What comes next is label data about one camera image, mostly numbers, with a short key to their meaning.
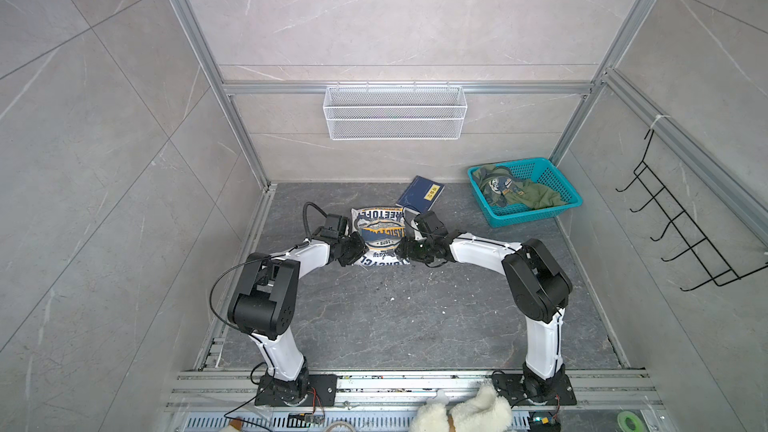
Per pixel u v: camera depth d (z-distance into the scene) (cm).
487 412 62
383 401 73
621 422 70
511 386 73
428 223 77
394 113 101
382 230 99
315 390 73
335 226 78
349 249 85
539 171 118
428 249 75
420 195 115
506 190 111
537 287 51
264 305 48
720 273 58
